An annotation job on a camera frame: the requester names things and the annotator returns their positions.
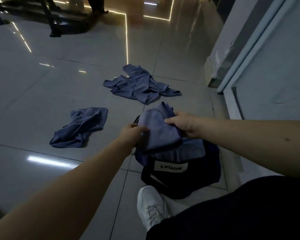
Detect crumpled blue shirt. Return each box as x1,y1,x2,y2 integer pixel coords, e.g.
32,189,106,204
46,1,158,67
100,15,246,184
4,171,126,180
103,64,182,105

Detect person's dark trousers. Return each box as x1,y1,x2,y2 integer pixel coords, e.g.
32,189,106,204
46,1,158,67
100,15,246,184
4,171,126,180
146,175,300,240

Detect person's white sneaker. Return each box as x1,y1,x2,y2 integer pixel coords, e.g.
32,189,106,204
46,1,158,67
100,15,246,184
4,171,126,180
137,185,171,232

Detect person's left forearm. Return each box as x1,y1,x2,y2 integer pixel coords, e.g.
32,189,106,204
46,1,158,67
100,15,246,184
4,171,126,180
0,136,135,240

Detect white door frame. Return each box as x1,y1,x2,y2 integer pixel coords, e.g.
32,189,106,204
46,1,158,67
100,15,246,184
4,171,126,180
217,0,300,120

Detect dark bag with white label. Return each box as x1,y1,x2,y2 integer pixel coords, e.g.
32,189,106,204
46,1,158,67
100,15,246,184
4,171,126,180
133,114,222,200

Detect black metal stand frame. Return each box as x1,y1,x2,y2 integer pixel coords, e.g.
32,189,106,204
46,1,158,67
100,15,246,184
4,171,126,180
0,0,91,38

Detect blue cloth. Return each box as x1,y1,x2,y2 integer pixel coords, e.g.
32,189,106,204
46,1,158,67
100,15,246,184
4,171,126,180
144,137,206,163
137,101,183,153
49,107,109,148

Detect crumpled blue cloth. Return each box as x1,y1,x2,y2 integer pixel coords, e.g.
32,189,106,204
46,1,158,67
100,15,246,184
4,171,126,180
49,107,109,148

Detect person's left hand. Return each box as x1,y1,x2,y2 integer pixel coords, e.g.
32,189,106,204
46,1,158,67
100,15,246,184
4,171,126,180
118,123,151,149

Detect blue cloth inside bag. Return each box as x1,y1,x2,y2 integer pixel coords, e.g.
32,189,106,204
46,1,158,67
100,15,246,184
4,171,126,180
144,137,206,163

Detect person's right forearm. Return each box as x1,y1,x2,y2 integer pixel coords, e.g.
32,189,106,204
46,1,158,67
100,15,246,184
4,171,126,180
199,116,300,180

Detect person's right hand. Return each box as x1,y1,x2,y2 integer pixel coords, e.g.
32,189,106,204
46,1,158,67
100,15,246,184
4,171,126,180
164,111,203,139

